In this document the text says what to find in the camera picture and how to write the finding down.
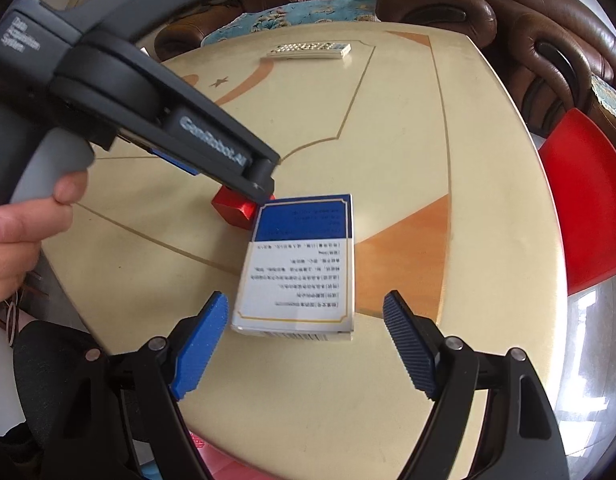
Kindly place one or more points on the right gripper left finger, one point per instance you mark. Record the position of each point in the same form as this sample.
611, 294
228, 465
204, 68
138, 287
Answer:
192, 343

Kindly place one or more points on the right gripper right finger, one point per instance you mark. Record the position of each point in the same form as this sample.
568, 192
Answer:
417, 352

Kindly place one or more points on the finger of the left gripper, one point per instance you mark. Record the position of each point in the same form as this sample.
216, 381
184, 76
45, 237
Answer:
175, 161

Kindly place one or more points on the small red cube box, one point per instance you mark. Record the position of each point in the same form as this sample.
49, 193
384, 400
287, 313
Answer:
235, 209

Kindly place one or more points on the blue and white medicine box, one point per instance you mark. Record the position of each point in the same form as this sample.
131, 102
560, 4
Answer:
298, 276

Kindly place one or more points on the pink trash bin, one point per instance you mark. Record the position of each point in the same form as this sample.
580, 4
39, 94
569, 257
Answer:
223, 467

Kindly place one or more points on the person left hand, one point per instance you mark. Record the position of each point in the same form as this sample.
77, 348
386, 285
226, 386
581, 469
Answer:
24, 226

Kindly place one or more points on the black office chair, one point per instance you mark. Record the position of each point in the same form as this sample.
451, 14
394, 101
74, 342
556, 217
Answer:
73, 423

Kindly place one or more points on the white remote control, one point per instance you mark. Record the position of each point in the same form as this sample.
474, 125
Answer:
328, 50

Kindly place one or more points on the cream dining table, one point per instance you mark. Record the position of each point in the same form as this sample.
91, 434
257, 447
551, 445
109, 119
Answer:
404, 166

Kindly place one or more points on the red plastic stool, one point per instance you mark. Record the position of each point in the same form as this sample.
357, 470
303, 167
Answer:
580, 164

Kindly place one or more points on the blue floral sofa blanket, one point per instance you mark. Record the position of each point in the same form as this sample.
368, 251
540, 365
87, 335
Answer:
294, 14

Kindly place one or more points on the brown leather sofa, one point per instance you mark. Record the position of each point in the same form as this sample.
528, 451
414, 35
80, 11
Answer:
217, 20

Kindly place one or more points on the brown leather armchair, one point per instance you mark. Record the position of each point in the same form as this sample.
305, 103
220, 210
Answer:
546, 53

